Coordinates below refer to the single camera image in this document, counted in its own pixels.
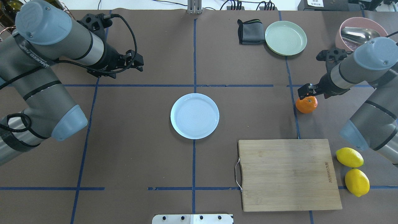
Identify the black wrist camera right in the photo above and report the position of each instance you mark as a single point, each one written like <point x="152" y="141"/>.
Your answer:
<point x="333" y="56"/>

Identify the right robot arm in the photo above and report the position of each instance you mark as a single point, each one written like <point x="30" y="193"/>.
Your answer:
<point x="374" y="124"/>

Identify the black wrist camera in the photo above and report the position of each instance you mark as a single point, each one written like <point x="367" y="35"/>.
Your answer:
<point x="333" y="56"/>
<point x="97" y="24"/>

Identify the light blue plate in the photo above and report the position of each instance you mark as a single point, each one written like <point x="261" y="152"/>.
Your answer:
<point x="194" y="116"/>

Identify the light green plate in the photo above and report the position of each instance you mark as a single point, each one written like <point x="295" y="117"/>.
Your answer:
<point x="285" y="38"/>

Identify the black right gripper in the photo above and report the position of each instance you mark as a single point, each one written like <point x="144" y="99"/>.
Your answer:
<point x="325" y="84"/>

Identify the yellow lemon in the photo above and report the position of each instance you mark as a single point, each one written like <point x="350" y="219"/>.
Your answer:
<point x="357" y="182"/>
<point x="349" y="157"/>

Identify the pink bowl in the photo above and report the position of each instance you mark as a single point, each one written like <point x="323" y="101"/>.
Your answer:
<point x="357" y="22"/>

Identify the orange fruit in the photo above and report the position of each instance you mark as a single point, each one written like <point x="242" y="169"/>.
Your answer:
<point x="306" y="105"/>

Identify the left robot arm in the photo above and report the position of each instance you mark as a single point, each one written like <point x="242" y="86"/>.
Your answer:
<point x="46" y="36"/>

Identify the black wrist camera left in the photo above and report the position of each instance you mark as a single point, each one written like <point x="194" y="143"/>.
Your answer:
<point x="97" y="24"/>

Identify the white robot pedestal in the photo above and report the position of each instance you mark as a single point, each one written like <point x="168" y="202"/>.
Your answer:
<point x="193" y="219"/>

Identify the wooden cutting board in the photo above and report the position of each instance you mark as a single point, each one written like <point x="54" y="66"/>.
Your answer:
<point x="287" y="175"/>

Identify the copper wire bottle rack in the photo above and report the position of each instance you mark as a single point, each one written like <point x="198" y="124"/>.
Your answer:
<point x="56" y="3"/>

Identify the metal scoop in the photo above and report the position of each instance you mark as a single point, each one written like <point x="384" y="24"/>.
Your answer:
<point x="358" y="35"/>

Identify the aluminium frame post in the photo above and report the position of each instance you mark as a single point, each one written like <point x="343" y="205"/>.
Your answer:
<point x="194" y="7"/>

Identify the black power strip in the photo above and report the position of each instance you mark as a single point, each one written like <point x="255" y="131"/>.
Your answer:
<point x="238" y="5"/>

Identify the right yellow lemon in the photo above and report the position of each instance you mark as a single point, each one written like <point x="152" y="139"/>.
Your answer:
<point x="357" y="182"/>

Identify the dark grey folded cloth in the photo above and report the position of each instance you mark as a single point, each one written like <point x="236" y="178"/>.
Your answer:
<point x="251" y="32"/>

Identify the left yellow lemon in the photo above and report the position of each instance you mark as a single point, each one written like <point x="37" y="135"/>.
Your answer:
<point x="349" y="157"/>

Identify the middle green wine bottle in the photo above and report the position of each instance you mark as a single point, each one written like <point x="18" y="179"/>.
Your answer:
<point x="9" y="10"/>

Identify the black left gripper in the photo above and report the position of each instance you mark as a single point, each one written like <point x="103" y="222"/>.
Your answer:
<point x="110" y="58"/>

